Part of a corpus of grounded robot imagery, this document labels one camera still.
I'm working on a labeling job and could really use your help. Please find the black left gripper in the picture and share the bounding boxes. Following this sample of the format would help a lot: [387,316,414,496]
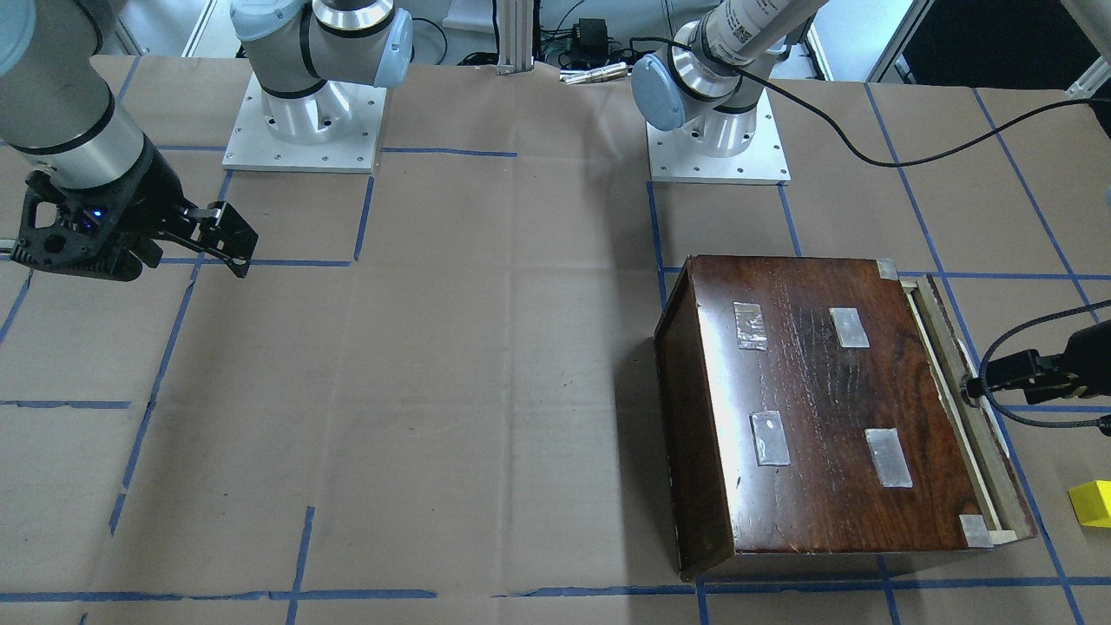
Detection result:
[965,321,1110,406]

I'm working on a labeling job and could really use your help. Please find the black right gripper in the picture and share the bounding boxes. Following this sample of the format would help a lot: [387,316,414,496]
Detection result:
[10,140,259,281]

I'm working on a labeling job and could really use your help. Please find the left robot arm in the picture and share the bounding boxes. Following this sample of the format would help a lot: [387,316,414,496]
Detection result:
[632,1,1108,404]

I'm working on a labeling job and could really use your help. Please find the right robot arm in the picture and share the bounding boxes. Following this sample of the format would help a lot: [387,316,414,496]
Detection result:
[3,1,413,281]

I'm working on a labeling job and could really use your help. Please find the yellow block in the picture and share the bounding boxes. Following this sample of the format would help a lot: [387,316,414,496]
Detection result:
[1068,478,1111,530]

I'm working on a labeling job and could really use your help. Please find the dark wooden drawer cabinet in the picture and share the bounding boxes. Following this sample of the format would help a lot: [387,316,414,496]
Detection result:
[654,254,995,581]

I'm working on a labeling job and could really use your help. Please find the black power adapter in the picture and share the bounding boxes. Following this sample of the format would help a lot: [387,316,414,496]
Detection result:
[570,17,608,68]

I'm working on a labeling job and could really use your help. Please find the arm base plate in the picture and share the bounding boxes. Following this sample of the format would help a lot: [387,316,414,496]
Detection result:
[647,94,791,185]
[222,77,388,174]

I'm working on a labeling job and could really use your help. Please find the aluminium frame post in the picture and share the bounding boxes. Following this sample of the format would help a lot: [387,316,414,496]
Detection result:
[493,0,539,75]

